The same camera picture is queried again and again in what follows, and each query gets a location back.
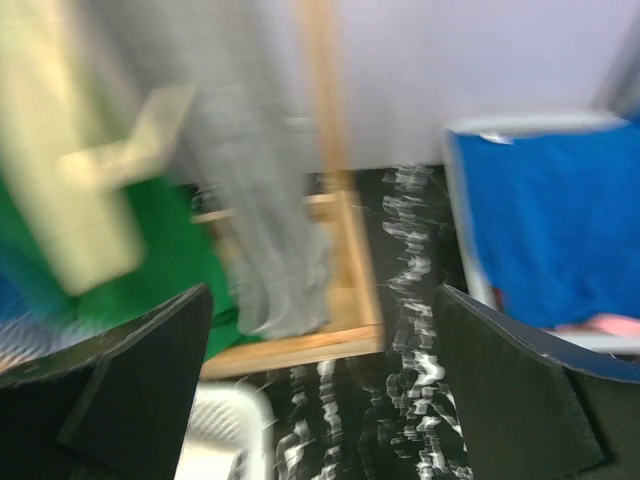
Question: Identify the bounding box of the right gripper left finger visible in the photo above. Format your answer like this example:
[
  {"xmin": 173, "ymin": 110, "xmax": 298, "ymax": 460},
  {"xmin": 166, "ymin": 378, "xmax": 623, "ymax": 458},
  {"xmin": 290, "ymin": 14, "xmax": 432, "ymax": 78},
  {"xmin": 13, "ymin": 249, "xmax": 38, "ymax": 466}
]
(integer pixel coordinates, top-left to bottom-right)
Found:
[{"xmin": 1, "ymin": 285, "xmax": 214, "ymax": 480}]

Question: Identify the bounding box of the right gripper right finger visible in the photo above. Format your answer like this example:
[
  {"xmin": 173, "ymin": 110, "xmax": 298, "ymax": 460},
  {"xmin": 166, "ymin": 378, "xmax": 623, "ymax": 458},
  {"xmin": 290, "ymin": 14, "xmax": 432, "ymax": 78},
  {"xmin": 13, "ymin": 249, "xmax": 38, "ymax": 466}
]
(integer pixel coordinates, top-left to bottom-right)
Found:
[{"xmin": 432, "ymin": 285, "xmax": 639, "ymax": 480}]

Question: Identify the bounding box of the blue white striped tank top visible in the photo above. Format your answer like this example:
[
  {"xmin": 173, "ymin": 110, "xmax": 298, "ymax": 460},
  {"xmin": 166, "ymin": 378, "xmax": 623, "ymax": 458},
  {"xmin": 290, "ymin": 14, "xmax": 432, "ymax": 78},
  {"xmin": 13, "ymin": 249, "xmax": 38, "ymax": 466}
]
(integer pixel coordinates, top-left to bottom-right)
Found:
[{"xmin": 1, "ymin": 314, "xmax": 108, "ymax": 372}]

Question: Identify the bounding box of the pink hanger in side basket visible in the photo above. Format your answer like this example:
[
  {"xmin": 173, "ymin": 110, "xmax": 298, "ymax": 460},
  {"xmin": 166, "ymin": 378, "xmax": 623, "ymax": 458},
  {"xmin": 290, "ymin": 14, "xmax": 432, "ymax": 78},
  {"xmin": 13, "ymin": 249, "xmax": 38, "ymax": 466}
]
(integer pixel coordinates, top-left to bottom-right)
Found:
[{"xmin": 554, "ymin": 314, "xmax": 640, "ymax": 337}]

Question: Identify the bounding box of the green tank top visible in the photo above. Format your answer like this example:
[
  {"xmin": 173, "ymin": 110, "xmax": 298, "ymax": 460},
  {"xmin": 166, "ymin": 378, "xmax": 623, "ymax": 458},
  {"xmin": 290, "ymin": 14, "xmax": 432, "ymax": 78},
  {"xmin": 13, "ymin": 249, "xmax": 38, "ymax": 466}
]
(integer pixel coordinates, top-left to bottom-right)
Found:
[{"xmin": 1, "ymin": 178, "xmax": 238, "ymax": 358}]

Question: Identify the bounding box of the cream hanger with grey top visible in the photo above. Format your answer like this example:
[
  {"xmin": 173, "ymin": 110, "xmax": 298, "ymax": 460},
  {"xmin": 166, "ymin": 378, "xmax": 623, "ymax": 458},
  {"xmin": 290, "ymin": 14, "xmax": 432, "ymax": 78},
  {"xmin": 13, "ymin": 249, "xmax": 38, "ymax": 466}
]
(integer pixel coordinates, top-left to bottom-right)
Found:
[{"xmin": 1, "ymin": 1, "xmax": 194, "ymax": 296}]

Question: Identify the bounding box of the grey tank top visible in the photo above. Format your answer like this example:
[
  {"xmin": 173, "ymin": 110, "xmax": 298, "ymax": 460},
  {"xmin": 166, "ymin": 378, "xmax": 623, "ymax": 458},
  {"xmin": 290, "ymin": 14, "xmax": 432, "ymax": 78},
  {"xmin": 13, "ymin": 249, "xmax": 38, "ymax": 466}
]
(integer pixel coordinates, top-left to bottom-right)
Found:
[{"xmin": 114, "ymin": 1, "xmax": 330, "ymax": 340}]

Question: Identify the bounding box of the grey side basket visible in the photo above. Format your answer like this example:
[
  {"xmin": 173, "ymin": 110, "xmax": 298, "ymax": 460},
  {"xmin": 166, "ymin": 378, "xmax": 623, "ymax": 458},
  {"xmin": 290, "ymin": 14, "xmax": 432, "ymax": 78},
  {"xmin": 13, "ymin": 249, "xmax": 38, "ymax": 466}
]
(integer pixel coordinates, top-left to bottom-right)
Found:
[{"xmin": 444, "ymin": 113, "xmax": 639, "ymax": 354}]

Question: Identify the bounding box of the white perforated plastic basket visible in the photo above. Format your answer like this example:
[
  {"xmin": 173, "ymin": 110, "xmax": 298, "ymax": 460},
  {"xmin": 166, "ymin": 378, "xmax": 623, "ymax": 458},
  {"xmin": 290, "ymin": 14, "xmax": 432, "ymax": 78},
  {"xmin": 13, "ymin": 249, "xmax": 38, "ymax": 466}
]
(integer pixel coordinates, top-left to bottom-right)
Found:
[{"xmin": 174, "ymin": 382, "xmax": 274, "ymax": 480}]

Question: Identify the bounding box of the blue folded cloth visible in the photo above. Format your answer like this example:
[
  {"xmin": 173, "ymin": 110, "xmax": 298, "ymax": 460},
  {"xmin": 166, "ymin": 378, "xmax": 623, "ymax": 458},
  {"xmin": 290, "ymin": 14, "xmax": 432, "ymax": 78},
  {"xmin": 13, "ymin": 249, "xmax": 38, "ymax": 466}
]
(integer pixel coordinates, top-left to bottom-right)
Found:
[{"xmin": 452, "ymin": 123, "xmax": 639, "ymax": 328}]

